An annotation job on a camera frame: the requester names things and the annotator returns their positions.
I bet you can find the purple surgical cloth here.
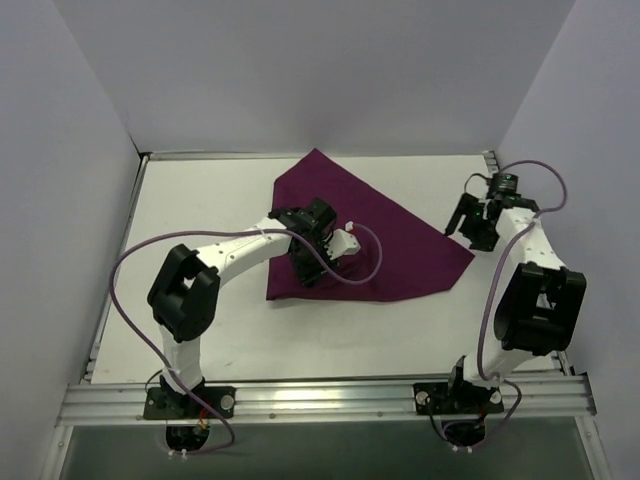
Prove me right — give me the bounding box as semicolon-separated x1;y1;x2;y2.
266;150;474;302

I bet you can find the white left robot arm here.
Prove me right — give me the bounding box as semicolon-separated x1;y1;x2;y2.
147;199;360;419

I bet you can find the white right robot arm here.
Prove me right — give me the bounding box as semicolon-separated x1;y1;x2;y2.
443;172;587;413

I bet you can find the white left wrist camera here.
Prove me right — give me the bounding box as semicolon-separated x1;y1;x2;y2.
326;222;361;260

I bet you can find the aluminium right rail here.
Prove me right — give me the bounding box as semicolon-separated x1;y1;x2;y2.
475;160;568;384

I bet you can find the aluminium rail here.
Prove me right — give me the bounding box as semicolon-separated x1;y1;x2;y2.
475;160;568;384
56;372;596;427

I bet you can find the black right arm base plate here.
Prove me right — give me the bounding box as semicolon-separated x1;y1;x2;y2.
412;382;505;416

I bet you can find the aluminium front rail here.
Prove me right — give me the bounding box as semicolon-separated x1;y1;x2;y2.
56;372;596;427

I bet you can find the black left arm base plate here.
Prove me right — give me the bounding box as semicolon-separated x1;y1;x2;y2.
143;385;237;422

